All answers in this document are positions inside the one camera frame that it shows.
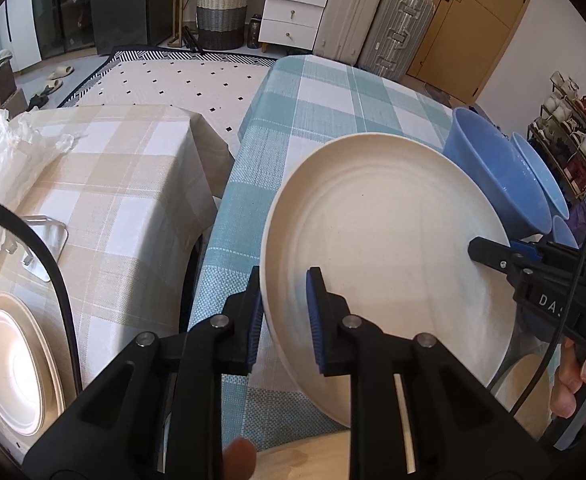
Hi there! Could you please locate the light blue bowl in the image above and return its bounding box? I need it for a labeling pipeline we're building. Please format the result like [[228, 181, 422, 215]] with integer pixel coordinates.
[[510, 132, 570, 220]]

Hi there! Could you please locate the large blue bowl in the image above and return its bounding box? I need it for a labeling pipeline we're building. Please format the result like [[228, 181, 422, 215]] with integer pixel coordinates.
[[443, 107, 552, 240]]

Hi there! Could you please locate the beige plate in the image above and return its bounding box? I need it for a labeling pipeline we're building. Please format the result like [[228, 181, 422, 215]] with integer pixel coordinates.
[[261, 133, 516, 425]]

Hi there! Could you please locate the stack of small beige plates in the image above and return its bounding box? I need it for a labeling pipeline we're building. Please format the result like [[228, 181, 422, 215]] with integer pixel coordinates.
[[0, 294, 66, 460]]

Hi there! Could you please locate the person's left hand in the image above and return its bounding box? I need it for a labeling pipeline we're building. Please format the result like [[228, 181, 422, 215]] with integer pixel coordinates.
[[223, 437, 257, 480]]

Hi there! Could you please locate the person's right hand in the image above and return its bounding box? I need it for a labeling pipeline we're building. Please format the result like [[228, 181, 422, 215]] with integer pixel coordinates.
[[548, 336, 586, 441]]

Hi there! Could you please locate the shoe rack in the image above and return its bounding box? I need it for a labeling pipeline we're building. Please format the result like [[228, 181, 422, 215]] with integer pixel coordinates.
[[526, 70, 586, 205]]

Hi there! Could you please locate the metal phone stand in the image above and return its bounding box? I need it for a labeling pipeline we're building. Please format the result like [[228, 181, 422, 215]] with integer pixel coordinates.
[[2, 213, 71, 283]]

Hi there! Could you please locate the beige checked tablecloth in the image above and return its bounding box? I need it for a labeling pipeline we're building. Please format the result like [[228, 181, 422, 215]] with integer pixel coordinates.
[[0, 105, 225, 402]]

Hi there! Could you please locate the silver suitcase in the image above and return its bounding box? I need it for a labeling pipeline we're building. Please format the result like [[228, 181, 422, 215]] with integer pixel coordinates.
[[357, 0, 434, 82]]

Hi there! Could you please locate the teal checked tablecloth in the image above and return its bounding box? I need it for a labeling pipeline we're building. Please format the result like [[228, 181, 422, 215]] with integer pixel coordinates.
[[159, 53, 586, 470]]

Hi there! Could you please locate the wooden door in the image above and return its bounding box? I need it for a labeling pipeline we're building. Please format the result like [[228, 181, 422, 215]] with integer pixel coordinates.
[[409, 0, 528, 104]]

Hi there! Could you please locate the white bubble wrap bag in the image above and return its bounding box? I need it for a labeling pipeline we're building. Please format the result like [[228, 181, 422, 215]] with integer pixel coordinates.
[[0, 108, 75, 250]]

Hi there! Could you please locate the white suitcase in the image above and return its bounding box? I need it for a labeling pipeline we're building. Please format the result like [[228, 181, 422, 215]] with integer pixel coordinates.
[[313, 0, 381, 65]]

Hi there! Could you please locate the white drawer unit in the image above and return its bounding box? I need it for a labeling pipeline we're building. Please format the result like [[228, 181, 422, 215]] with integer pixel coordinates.
[[258, 0, 328, 51]]

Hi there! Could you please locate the dotted white rug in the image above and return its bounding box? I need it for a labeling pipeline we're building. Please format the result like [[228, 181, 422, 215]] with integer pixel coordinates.
[[61, 47, 276, 154]]

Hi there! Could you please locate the woven laundry basket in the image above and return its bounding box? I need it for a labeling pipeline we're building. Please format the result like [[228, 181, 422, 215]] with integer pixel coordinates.
[[197, 0, 249, 51]]

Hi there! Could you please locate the black refrigerator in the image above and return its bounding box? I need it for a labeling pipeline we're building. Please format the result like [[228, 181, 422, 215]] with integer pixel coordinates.
[[90, 0, 171, 55]]

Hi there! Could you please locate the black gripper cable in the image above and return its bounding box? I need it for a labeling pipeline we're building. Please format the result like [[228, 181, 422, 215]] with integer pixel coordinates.
[[0, 190, 85, 399]]

